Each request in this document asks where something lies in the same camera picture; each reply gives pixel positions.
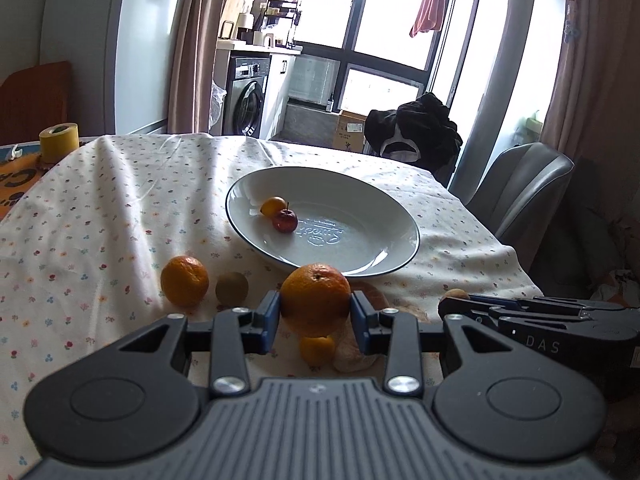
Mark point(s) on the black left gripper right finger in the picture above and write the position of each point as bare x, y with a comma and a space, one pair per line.
403, 372

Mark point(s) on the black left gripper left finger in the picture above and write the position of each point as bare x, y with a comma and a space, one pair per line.
236, 333

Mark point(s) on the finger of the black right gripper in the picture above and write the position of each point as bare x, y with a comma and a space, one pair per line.
480, 309

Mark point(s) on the small brown kiwi fruit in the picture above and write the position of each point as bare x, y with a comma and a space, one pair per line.
231, 289

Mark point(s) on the small orange tangerine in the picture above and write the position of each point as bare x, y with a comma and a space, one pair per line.
317, 352

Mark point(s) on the large orange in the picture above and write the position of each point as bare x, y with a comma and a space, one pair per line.
315, 300

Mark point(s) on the small dark red apple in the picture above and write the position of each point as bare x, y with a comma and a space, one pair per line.
285, 221

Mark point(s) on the small orange kumquat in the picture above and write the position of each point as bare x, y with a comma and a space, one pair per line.
272, 206

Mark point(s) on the white kitchen cabinet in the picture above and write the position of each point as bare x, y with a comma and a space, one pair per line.
276, 94

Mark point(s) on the black kitchen dish rack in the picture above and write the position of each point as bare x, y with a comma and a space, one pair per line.
282, 19

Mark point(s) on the orange mandarin on cloth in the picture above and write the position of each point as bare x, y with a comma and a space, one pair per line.
184, 281

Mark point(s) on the grey leather chair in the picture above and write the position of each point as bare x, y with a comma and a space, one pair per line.
519, 196

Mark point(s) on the white bowl with blue rim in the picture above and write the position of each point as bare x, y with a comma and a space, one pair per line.
342, 221

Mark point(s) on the floral white tablecloth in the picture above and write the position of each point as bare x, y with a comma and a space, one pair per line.
81, 252

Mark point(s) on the black clothes on chair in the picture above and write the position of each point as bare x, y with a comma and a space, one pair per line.
419, 133

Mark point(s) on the cardboard box on floor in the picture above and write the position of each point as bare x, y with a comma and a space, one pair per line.
349, 132

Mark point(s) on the pink right curtain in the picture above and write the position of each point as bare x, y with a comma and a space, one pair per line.
595, 99

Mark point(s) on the pink curtain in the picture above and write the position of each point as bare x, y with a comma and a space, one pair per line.
595, 99
193, 66

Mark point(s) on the grey washing machine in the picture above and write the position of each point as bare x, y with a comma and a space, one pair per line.
245, 100

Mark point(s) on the yellow tape roll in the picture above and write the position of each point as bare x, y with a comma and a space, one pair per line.
58, 141

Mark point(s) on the orange table mat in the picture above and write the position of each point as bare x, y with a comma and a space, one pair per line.
17, 178

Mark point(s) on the pink left curtain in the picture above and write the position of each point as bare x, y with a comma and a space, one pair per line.
193, 66

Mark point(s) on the pink hanging towel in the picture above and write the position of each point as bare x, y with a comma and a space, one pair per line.
430, 17

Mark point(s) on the brown wooden chair back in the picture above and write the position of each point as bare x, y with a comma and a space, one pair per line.
34, 99

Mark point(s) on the white refrigerator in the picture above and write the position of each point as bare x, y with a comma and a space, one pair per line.
121, 56

